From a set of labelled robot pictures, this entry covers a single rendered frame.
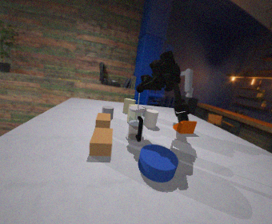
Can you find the blue short cylinder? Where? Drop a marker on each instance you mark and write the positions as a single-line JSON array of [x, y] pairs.
[[157, 163]]

